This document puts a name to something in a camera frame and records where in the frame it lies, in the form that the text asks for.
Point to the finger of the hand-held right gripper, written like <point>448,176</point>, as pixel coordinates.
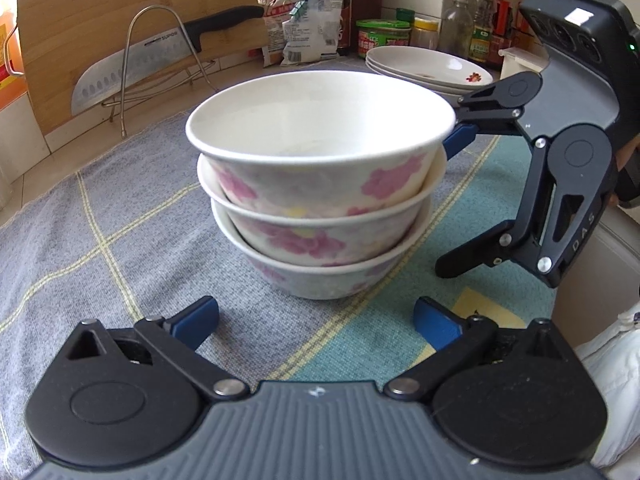
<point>460,140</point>
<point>470,257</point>

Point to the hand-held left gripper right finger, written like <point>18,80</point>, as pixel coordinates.
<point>437,322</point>

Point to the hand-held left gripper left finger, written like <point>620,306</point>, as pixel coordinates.
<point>197,320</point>

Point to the stained white plate fruit print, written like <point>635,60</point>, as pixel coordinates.
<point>415,62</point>

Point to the large white bowl pink flowers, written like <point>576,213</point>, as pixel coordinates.
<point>320,110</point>

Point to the person's right hand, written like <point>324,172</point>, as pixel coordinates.
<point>629,157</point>

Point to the white plastic box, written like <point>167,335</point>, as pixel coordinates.
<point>520,60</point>

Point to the grey and teal checked towel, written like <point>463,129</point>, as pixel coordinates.
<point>125,260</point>

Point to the bottle red label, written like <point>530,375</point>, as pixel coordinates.
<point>501,25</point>

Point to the oil bottle green label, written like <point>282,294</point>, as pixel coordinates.
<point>481,35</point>

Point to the clear bottle red cap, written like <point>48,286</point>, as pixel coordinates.
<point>456,30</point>

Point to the yellow-lid jar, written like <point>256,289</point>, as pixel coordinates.
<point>425,35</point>

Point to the green lidded tub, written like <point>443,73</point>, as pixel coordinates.
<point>382,40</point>

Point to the small green lid container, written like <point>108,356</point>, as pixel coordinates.
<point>405,14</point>

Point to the dark brown knife block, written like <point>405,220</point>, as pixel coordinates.
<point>365,5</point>

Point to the white and blue food bag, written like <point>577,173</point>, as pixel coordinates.
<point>315,25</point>

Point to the person's white clothing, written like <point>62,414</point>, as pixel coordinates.
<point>615,375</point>

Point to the red and white food bag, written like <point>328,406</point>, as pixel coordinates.
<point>275,25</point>

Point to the orange cooking wine jug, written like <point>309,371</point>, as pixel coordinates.
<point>15,92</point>

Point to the bamboo cutting board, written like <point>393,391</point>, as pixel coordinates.
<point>100,10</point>

